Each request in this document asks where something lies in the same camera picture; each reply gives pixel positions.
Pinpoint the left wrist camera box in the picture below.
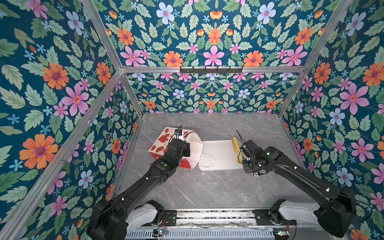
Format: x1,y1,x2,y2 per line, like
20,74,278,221
175,129,183,137

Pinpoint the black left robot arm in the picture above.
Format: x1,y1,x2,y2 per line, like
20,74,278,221
86,139,191,240

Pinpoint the black hook rail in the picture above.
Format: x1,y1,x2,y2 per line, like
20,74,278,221
179,66,243,75

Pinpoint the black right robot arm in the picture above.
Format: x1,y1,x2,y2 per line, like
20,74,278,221
240,140,357,238

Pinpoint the white plastic tray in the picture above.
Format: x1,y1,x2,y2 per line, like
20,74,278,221
198,140,243,172

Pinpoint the red white paper bag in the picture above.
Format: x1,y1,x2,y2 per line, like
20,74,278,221
149,127,214,170

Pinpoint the long yellow fake bread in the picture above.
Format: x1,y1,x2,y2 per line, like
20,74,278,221
232,137,243,164

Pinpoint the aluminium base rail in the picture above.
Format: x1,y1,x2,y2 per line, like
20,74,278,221
136,208,343,229

